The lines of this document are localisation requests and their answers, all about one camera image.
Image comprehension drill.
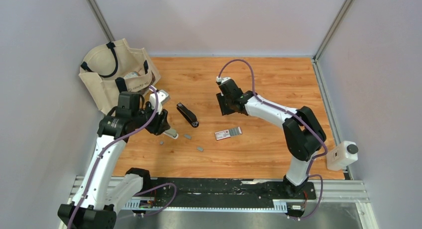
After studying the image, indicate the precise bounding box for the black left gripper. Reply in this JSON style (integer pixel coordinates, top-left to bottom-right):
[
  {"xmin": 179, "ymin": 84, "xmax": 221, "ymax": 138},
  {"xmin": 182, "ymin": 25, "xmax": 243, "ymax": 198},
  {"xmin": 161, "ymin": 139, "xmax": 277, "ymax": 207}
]
[{"xmin": 131, "ymin": 100, "xmax": 171, "ymax": 136}]

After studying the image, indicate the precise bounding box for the aluminium frame rail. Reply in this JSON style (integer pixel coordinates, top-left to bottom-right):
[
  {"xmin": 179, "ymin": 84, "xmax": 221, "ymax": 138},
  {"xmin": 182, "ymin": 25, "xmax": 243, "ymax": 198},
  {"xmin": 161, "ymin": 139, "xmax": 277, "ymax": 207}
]
[{"xmin": 71, "ymin": 175, "xmax": 370, "ymax": 213}]

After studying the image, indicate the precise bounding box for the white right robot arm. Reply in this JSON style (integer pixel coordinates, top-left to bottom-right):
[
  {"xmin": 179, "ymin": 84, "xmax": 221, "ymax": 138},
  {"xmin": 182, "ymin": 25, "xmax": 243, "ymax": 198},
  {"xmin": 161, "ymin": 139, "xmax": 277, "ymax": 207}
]
[{"xmin": 216, "ymin": 77, "xmax": 326, "ymax": 199}]

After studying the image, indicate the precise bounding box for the white box with black knob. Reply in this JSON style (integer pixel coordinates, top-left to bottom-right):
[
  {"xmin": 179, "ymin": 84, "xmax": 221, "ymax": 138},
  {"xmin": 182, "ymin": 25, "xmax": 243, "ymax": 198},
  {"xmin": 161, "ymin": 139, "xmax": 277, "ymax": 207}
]
[{"xmin": 326, "ymin": 140, "xmax": 359, "ymax": 171}]

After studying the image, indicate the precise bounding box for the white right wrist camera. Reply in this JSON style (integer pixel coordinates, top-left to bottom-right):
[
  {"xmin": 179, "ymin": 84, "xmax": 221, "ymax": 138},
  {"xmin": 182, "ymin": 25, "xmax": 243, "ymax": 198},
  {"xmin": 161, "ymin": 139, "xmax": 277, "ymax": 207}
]
[{"xmin": 216, "ymin": 77, "xmax": 231, "ymax": 85}]

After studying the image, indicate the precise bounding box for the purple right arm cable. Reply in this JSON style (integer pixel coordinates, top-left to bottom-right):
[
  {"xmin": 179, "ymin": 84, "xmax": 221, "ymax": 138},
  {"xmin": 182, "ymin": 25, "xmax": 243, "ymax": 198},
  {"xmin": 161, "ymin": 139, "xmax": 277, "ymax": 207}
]
[{"xmin": 217, "ymin": 59, "xmax": 328, "ymax": 221}]

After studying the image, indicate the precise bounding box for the black large stapler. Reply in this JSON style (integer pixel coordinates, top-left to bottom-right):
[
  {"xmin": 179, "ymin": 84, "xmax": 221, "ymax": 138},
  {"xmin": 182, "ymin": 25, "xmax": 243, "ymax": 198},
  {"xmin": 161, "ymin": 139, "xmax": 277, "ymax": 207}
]
[{"xmin": 176, "ymin": 103, "xmax": 199, "ymax": 128}]

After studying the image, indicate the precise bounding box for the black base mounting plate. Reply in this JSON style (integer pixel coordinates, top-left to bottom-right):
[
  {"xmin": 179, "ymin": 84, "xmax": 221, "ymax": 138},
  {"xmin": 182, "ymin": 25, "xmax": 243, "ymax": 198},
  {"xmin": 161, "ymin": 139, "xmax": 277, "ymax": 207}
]
[{"xmin": 126, "ymin": 178, "xmax": 318, "ymax": 217}]

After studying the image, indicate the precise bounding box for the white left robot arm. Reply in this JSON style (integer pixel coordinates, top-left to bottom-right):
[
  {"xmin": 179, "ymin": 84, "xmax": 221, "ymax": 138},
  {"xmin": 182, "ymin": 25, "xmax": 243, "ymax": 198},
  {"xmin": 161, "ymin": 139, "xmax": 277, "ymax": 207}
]
[{"xmin": 58, "ymin": 87, "xmax": 171, "ymax": 229}]

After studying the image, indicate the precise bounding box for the beige canvas tote bag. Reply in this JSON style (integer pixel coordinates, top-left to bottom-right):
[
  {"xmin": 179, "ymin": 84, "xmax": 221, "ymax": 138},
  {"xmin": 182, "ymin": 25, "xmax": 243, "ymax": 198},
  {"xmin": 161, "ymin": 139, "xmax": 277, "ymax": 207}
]
[{"xmin": 79, "ymin": 38, "xmax": 161, "ymax": 114}]

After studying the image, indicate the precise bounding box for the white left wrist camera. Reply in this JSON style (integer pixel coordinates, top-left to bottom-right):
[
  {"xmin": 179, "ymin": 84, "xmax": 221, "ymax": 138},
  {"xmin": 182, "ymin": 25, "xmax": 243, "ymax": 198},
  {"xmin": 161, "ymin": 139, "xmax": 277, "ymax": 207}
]
[{"xmin": 149, "ymin": 90, "xmax": 170, "ymax": 115}]

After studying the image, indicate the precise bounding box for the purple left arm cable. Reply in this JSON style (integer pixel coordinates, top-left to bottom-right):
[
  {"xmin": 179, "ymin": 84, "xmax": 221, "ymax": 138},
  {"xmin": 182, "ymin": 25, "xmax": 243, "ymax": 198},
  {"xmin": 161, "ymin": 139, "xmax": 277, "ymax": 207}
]
[{"xmin": 67, "ymin": 86, "xmax": 178, "ymax": 229}]

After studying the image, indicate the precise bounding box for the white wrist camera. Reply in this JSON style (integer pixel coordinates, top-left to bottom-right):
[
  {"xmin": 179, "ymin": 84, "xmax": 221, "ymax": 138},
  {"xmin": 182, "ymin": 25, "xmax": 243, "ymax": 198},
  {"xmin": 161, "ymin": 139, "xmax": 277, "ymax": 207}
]
[
  {"xmin": 216, "ymin": 77, "xmax": 231, "ymax": 85},
  {"xmin": 149, "ymin": 90, "xmax": 170, "ymax": 115}
]

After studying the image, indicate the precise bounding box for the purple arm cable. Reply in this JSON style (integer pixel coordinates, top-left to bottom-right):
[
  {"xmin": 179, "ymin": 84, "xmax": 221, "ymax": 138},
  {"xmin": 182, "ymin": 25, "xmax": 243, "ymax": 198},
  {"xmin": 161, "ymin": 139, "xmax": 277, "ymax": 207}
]
[
  {"xmin": 67, "ymin": 86, "xmax": 178, "ymax": 229},
  {"xmin": 217, "ymin": 59, "xmax": 328, "ymax": 221}
]

